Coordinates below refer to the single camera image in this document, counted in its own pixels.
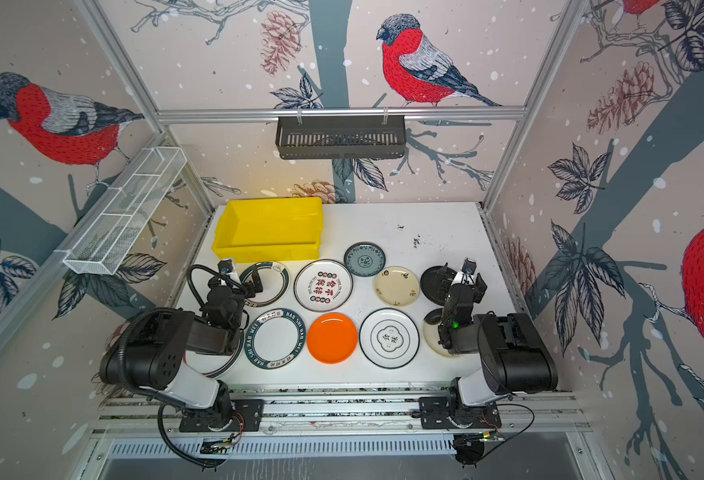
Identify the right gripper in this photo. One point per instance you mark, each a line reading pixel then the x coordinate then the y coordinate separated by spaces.
pixel 466 285

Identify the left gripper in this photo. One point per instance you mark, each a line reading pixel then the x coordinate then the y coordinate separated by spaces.
pixel 232 287

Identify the white plate green striped rim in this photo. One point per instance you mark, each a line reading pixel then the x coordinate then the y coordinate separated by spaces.
pixel 276 280

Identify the cream plate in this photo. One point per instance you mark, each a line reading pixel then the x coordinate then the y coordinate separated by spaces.
pixel 434 332
pixel 397 286

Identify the white plate red chinese characters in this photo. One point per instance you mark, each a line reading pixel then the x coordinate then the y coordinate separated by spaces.
pixel 323 285

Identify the small teal patterned plate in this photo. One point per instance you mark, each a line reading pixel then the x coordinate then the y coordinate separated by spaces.
pixel 364 259

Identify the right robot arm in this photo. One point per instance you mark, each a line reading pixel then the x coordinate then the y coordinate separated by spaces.
pixel 513 357

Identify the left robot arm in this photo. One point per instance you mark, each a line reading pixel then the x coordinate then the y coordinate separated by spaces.
pixel 148 358

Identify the yellow plastic bin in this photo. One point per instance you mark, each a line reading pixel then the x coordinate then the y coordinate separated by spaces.
pixel 273 229

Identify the white plate green lettered rim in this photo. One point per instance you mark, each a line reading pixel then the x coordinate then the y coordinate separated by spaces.
pixel 275 339

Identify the white plate black clover pattern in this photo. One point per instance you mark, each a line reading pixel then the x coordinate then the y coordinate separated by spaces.
pixel 389 338

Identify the white plate green red rim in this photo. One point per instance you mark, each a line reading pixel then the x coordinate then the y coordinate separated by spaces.
pixel 212 365

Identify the orange plate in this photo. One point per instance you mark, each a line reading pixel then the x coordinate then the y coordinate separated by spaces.
pixel 332 338

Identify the black hanging basket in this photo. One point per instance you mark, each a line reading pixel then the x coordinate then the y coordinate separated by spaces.
pixel 341 137

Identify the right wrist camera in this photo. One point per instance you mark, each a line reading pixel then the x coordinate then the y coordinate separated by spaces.
pixel 468 271

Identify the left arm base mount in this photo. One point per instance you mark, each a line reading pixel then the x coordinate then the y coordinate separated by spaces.
pixel 226 416

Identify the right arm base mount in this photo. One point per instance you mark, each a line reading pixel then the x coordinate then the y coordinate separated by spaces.
pixel 444 413

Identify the white wire mesh basket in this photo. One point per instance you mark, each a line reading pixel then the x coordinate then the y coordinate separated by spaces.
pixel 108 239

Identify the aluminium rail base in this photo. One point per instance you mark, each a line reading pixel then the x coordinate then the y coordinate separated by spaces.
pixel 329 422

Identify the aluminium frame crossbar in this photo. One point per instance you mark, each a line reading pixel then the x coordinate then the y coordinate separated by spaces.
pixel 459 113

